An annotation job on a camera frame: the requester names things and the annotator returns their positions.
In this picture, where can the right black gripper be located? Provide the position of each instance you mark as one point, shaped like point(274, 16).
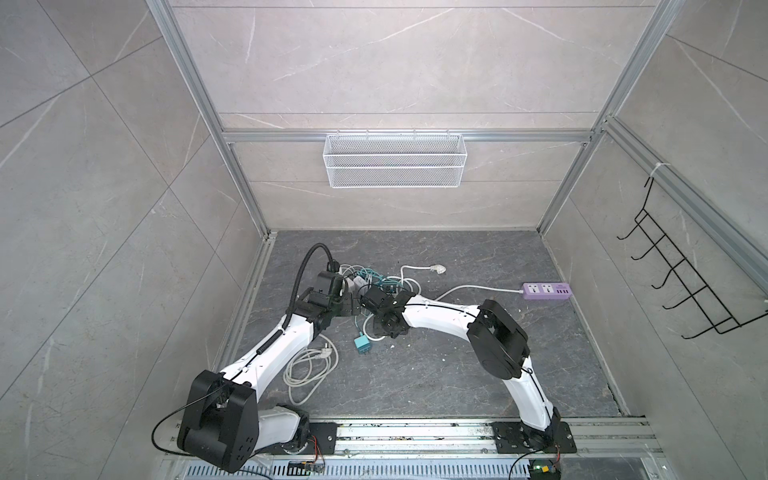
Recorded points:
point(377, 326)

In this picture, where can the teal charger adapter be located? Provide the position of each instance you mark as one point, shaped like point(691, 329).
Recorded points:
point(362, 344)

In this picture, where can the white charger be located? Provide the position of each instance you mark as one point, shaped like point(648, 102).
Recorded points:
point(358, 281)

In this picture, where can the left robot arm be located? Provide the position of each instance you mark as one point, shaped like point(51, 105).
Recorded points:
point(221, 422)

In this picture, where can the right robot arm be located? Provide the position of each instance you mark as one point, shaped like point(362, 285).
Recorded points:
point(498, 341)

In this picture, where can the purple power strip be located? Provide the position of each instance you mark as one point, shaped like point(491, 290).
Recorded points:
point(546, 291)

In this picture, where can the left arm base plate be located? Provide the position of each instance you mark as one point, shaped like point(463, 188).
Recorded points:
point(320, 436)

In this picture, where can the white wire mesh basket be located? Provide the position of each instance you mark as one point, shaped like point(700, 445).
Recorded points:
point(367, 161)

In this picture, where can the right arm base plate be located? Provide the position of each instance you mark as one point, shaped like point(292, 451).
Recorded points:
point(518, 438)

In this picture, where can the black wire hook rack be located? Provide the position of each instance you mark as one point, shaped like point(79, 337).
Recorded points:
point(678, 266)

